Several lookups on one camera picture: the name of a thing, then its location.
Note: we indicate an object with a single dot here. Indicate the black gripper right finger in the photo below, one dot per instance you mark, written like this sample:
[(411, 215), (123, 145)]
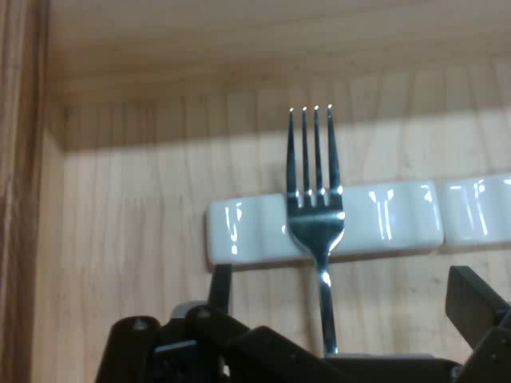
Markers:
[(479, 311)]

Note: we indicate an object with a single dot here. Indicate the light wooden drawer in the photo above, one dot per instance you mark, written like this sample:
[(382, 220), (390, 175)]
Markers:
[(120, 199)]

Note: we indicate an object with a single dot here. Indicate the steel fork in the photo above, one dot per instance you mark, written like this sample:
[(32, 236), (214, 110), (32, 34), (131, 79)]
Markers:
[(317, 227)]

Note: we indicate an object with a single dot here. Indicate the white ceramic cutlery rest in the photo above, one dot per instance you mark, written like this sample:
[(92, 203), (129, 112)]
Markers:
[(471, 223), (383, 243)]

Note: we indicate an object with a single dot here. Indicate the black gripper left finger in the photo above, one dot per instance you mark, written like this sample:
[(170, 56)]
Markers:
[(207, 347)]

